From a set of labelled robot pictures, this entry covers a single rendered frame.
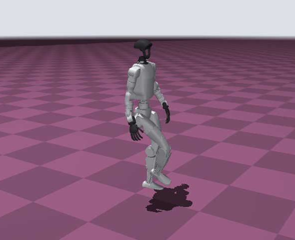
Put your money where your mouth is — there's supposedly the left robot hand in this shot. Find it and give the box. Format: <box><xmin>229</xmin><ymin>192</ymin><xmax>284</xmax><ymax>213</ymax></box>
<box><xmin>162</xmin><ymin>102</ymin><xmax>170</xmax><ymax>124</ymax></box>

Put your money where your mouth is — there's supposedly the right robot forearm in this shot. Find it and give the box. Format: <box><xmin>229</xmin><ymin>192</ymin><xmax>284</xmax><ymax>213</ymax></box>
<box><xmin>124</xmin><ymin>92</ymin><xmax>134</xmax><ymax>123</ymax></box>

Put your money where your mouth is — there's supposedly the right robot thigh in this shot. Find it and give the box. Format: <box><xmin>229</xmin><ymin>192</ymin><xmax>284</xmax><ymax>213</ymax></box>
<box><xmin>134</xmin><ymin>113</ymin><xmax>171</xmax><ymax>155</ymax></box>

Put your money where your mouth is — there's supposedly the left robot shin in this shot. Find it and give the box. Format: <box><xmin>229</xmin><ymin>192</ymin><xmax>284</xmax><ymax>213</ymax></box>
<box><xmin>145</xmin><ymin>151</ymin><xmax>158</xmax><ymax>184</ymax></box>

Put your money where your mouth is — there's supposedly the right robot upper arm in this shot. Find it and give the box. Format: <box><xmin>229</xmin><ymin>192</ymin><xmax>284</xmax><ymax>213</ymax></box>
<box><xmin>126</xmin><ymin>66</ymin><xmax>141</xmax><ymax>101</ymax></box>

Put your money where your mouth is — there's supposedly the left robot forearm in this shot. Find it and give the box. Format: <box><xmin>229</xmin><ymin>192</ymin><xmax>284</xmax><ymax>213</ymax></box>
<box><xmin>153</xmin><ymin>86</ymin><xmax>168</xmax><ymax>107</ymax></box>

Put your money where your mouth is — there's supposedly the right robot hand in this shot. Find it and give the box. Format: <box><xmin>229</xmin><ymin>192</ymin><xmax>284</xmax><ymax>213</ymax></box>
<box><xmin>128</xmin><ymin>116</ymin><xmax>143</xmax><ymax>141</ymax></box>

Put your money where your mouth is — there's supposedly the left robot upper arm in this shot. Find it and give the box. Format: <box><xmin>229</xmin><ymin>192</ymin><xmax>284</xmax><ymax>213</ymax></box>
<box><xmin>152</xmin><ymin>62</ymin><xmax>159</xmax><ymax>91</ymax></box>

